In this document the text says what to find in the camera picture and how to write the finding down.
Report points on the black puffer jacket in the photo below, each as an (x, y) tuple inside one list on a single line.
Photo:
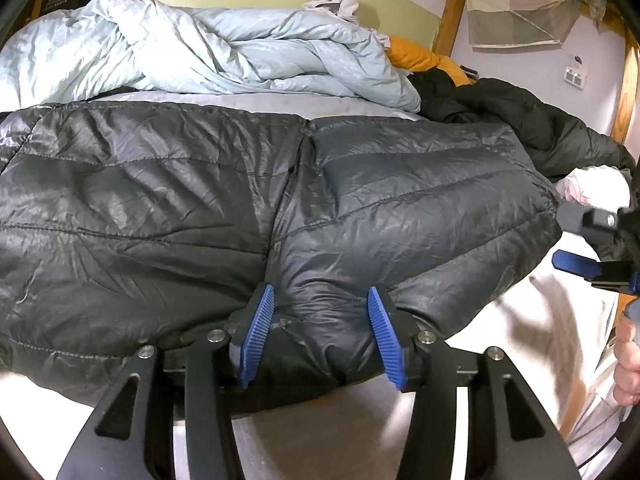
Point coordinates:
[(150, 200)]

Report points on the grey printed bed sheet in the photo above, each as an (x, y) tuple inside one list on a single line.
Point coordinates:
[(545, 320)]

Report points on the white wall socket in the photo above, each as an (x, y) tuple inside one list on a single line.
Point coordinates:
[(575, 76)]

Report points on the wooden bunk bed frame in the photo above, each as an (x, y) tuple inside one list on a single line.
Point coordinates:
[(452, 15)]

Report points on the patchwork hanging fabric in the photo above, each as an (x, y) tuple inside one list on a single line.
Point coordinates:
[(520, 20)]

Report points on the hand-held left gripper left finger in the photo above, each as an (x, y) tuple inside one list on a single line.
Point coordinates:
[(257, 335)]

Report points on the white crumpled garment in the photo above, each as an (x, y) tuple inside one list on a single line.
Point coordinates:
[(340, 2)]

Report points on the light blue duvet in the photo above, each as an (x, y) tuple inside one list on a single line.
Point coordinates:
[(175, 45)]

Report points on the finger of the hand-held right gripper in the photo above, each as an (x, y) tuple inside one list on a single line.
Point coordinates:
[(590, 220), (575, 262)]

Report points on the dark green padded coat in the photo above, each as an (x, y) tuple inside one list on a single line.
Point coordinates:
[(525, 110)]

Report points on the person's right hand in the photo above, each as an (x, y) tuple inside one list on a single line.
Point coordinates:
[(629, 365)]

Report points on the white pink crumpled cloth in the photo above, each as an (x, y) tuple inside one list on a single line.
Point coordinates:
[(595, 185)]

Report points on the yellow cloth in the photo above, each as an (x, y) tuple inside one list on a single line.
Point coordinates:
[(415, 57)]

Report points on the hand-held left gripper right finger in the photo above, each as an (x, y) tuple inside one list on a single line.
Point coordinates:
[(385, 335)]

